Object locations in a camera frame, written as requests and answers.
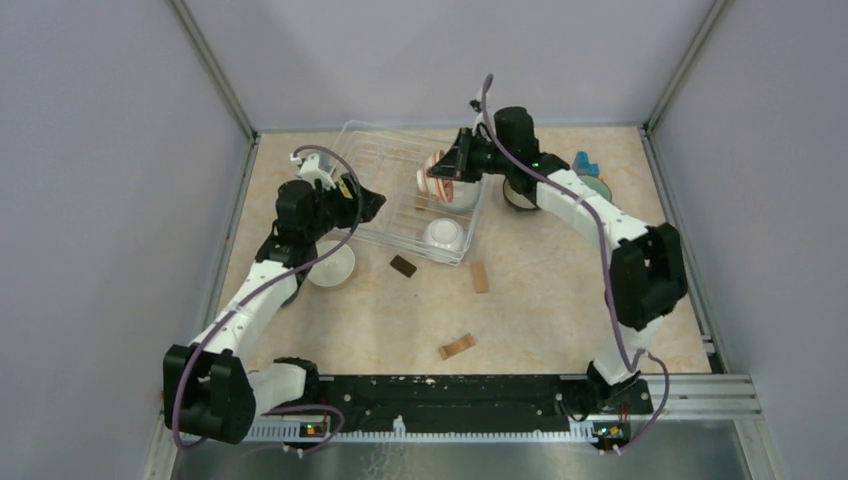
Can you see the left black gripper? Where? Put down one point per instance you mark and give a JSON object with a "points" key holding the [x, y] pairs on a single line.
{"points": [[348, 204]]}

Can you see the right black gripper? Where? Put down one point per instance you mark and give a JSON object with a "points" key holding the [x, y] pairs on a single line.
{"points": [[458, 159]]}

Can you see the white bowl orange pattern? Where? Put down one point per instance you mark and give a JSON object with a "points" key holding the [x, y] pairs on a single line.
{"points": [[438, 189]]}

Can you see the plain white bowl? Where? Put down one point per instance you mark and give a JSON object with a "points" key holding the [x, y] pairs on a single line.
{"points": [[465, 197]]}

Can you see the dark blue bowl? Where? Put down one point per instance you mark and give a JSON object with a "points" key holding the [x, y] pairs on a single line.
{"points": [[515, 200]]}

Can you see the white bowl front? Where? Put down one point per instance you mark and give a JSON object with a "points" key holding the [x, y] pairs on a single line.
{"points": [[444, 233]]}

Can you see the beige ceramic mug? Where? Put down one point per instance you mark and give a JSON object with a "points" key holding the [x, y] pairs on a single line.
{"points": [[334, 270]]}

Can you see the celadon green bowl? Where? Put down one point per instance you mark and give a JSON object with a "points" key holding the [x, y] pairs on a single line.
{"points": [[594, 186]]}

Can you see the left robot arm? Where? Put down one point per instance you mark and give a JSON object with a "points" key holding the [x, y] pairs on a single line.
{"points": [[208, 392]]}

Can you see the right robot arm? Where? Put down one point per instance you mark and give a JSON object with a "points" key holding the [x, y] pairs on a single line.
{"points": [[642, 265]]}

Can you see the dark brown wooden block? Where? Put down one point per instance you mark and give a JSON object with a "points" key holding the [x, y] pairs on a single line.
{"points": [[403, 266]]}

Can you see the light wooden block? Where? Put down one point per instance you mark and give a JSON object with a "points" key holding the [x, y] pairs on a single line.
{"points": [[479, 277]]}

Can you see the colourful toy brick car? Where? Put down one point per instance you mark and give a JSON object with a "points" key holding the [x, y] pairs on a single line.
{"points": [[583, 166]]}

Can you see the tan wooden arch block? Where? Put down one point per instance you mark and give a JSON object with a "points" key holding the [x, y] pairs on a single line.
{"points": [[456, 347]]}

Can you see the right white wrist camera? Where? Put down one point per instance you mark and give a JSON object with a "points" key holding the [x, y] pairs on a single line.
{"points": [[479, 127]]}

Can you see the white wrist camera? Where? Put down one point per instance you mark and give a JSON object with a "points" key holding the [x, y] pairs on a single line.
{"points": [[315, 168], [479, 127]]}

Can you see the white wire dish rack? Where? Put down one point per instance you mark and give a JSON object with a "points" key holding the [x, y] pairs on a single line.
{"points": [[386, 161]]}

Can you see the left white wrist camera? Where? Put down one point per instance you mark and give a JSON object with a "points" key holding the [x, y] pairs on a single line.
{"points": [[315, 168]]}

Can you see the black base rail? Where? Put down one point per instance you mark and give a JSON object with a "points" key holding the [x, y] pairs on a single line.
{"points": [[477, 404]]}

